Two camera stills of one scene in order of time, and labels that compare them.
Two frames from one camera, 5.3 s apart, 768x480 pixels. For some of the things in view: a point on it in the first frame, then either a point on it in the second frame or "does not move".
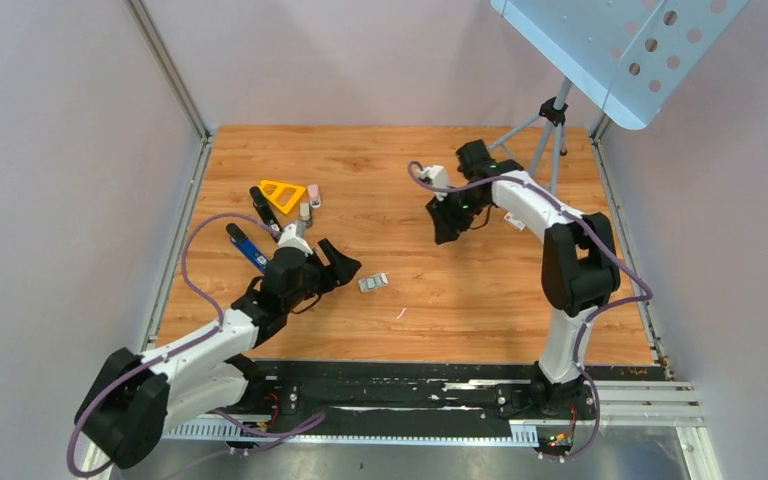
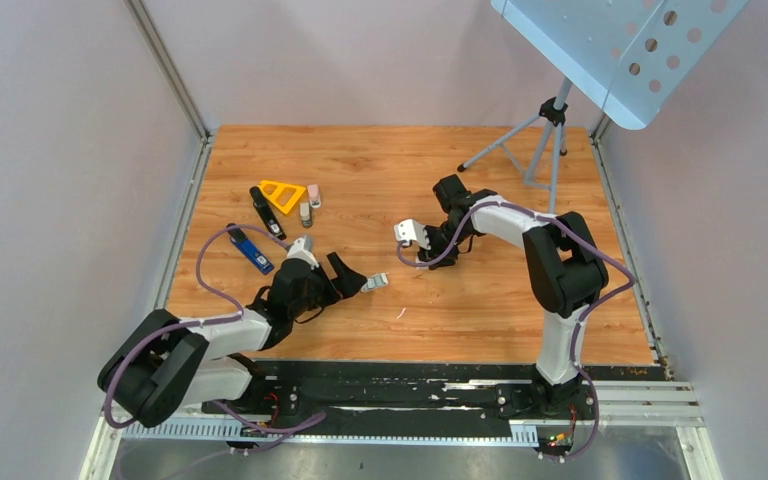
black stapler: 267,214 does not move
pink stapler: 314,196 does not move
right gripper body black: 463,206 -> 440,240
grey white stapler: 305,214 does not move
